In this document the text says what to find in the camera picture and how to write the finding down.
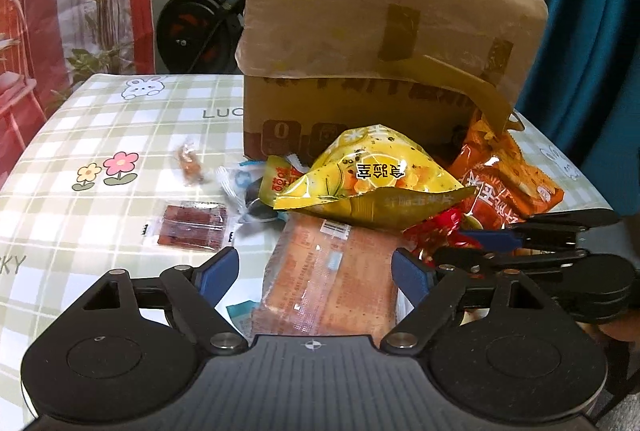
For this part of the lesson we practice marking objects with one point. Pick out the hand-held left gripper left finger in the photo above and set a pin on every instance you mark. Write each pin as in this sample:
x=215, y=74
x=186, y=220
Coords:
x=220, y=271

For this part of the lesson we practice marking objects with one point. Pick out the yellow chips bag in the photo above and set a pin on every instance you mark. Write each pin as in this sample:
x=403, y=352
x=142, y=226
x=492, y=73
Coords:
x=350, y=176

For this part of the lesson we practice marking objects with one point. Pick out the small yellow red packet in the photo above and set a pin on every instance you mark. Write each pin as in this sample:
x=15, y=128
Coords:
x=277, y=181

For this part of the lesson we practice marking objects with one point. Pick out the large cardboard box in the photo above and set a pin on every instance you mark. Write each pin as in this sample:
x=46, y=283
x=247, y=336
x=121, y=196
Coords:
x=350, y=11

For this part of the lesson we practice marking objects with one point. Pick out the red white printed cloth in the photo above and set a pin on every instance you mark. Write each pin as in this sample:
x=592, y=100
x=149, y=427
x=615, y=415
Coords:
x=50, y=11

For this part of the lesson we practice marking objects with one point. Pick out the person's right hand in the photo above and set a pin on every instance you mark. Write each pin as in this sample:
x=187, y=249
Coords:
x=620, y=331

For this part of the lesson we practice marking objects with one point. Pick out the clear packet of red slices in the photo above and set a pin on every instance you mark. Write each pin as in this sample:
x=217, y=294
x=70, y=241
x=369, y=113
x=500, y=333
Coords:
x=192, y=228

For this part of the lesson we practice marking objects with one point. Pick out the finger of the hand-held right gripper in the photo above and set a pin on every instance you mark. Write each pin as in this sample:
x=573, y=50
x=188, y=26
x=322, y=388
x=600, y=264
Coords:
x=480, y=257
x=492, y=238

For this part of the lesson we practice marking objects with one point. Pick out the clear orange bread package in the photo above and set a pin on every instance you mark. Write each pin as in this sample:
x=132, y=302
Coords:
x=325, y=281

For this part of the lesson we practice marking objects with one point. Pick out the checked green tablecloth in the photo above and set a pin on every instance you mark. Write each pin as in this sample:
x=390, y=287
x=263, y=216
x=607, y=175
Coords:
x=125, y=136

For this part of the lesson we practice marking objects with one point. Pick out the red snack packet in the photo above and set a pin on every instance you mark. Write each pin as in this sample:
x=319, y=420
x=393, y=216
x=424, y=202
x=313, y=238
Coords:
x=435, y=226

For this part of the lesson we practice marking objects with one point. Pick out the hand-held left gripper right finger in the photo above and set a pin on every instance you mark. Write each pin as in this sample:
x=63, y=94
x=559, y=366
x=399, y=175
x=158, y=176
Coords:
x=407, y=272

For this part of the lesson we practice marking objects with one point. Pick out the small brown wrapped candy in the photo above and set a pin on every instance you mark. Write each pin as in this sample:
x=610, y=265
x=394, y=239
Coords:
x=189, y=166

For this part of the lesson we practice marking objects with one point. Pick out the white blue candy packet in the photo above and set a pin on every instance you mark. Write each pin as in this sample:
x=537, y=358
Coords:
x=235, y=178

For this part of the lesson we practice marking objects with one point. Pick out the dark snack in clear wrapper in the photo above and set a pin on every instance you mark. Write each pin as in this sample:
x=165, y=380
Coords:
x=257, y=206

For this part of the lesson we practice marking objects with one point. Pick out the orange snack bag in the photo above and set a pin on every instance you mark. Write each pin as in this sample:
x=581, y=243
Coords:
x=505, y=191

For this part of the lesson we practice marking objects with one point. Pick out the teal curtain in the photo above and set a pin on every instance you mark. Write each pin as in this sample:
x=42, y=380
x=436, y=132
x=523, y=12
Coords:
x=590, y=36

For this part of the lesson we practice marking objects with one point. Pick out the teal snack packet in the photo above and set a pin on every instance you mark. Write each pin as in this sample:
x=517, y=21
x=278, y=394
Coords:
x=240, y=316

